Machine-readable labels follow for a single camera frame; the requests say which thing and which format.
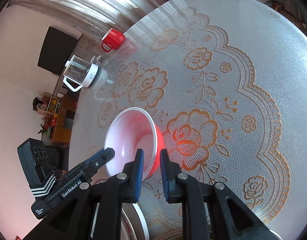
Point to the white plate with red print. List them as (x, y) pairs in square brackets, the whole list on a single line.
[(143, 220)]

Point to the sheer beige curtain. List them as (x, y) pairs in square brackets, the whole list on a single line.
[(81, 2)]

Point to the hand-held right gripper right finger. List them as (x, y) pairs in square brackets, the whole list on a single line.
[(166, 180)]

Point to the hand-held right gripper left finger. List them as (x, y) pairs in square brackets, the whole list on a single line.
[(138, 180)]

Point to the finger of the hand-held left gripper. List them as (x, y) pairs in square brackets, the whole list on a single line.
[(96, 155), (96, 166)]

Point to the red mug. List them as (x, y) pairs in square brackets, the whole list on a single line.
[(114, 38)]

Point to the red bowl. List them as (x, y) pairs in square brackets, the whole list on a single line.
[(131, 135)]

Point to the floral lace tablecloth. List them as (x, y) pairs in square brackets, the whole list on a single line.
[(243, 80)]

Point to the potted green plant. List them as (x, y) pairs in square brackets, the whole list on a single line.
[(47, 126)]

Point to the black flat television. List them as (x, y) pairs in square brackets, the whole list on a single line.
[(56, 52)]

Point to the white electric glass kettle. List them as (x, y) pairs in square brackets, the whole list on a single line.
[(81, 71)]

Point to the black armchair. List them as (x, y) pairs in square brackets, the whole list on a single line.
[(57, 155)]

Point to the wooden shelf with ornaments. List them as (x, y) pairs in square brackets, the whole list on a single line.
[(47, 103)]

